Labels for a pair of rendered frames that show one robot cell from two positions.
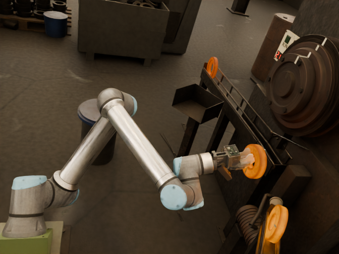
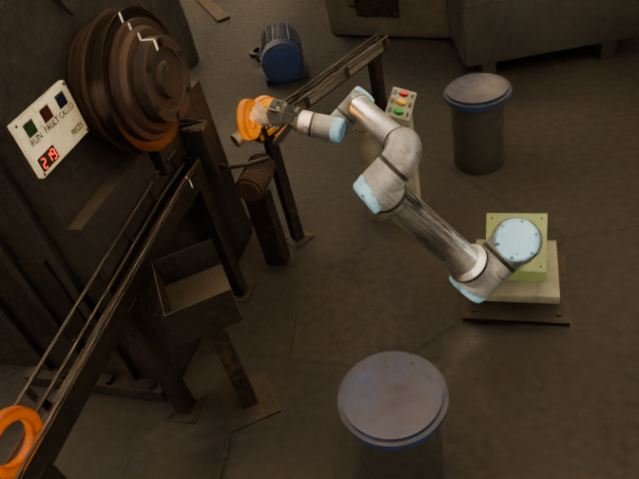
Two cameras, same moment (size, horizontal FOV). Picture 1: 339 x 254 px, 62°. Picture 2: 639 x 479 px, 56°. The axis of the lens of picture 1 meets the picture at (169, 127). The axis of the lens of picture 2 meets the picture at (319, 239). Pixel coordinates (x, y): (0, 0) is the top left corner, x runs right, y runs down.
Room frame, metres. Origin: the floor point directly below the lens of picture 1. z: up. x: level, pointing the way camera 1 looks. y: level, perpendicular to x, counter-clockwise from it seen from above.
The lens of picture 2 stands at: (2.43, 1.12, 1.91)
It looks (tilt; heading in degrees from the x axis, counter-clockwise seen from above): 40 degrees down; 223
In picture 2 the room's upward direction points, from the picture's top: 14 degrees counter-clockwise
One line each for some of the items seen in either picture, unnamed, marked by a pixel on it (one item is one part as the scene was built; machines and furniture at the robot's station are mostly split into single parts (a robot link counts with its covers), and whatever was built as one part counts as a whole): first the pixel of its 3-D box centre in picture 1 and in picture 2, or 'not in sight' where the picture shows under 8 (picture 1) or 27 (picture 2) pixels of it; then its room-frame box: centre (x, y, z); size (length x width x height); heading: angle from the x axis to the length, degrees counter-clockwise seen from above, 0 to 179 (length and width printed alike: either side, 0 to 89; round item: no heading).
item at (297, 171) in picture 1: (289, 186); (203, 149); (1.08, -0.66, 0.68); 0.11 x 0.08 x 0.24; 109
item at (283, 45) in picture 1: (291, 53); (51, 128); (1.66, -0.55, 1.15); 0.26 x 0.02 x 0.18; 19
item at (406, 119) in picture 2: not in sight; (407, 158); (0.42, -0.10, 0.31); 0.24 x 0.16 x 0.62; 19
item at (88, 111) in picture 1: (99, 133); (398, 432); (1.63, 0.49, 0.22); 0.32 x 0.32 x 0.43
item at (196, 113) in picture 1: (186, 136); (223, 348); (1.69, -0.14, 0.36); 0.26 x 0.20 x 0.72; 54
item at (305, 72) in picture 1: (287, 84); (164, 80); (1.27, -0.47, 1.11); 0.28 x 0.06 x 0.28; 19
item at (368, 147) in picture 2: not in sight; (373, 172); (0.51, -0.23, 0.26); 0.12 x 0.12 x 0.52
